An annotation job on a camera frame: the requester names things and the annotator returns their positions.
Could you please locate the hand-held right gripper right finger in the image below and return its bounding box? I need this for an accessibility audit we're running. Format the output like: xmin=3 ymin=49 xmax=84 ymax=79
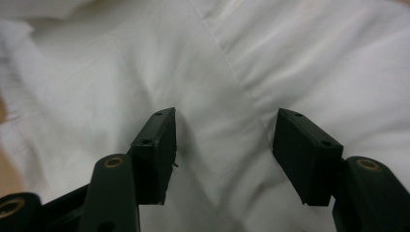
xmin=272 ymin=107 xmax=344 ymax=207

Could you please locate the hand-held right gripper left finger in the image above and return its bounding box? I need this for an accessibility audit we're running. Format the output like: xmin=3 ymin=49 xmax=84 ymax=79
xmin=130 ymin=107 xmax=178 ymax=206

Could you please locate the white tiered skirt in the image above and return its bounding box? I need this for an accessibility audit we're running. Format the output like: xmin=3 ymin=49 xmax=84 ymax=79
xmin=0 ymin=0 xmax=410 ymax=232

